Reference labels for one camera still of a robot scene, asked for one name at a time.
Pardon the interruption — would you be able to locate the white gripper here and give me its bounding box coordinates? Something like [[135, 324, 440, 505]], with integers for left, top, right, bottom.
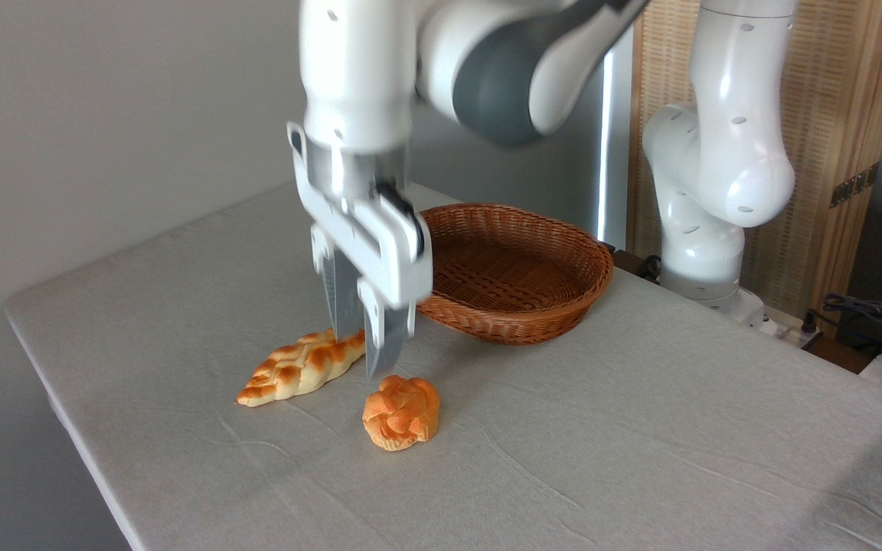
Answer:
[[288, 122, 434, 381]]

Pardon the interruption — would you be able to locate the round orange bread roll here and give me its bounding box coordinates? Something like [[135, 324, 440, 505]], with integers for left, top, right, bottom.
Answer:
[[362, 375, 441, 452]]

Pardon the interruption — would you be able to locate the braided long bread loaf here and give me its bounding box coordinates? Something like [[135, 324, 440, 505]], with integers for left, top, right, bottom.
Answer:
[[235, 329, 368, 408]]

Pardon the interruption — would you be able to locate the brown wicker basket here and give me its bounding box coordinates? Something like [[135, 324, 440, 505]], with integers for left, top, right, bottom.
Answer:
[[416, 203, 615, 346]]

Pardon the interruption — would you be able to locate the grey tablecloth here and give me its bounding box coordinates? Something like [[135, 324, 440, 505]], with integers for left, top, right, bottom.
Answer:
[[3, 180, 882, 551]]

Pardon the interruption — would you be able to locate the white power strip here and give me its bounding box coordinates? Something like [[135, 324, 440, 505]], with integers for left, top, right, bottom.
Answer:
[[763, 306, 825, 347]]

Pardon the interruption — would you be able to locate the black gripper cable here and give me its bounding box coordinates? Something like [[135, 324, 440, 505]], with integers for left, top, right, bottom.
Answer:
[[376, 181, 427, 258]]

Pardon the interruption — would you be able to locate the white vertical post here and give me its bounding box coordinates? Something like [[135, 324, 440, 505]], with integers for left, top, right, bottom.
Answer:
[[596, 31, 635, 249]]

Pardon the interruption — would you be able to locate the black cable bundle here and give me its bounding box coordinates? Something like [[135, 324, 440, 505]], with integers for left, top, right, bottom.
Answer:
[[822, 293, 882, 360]]

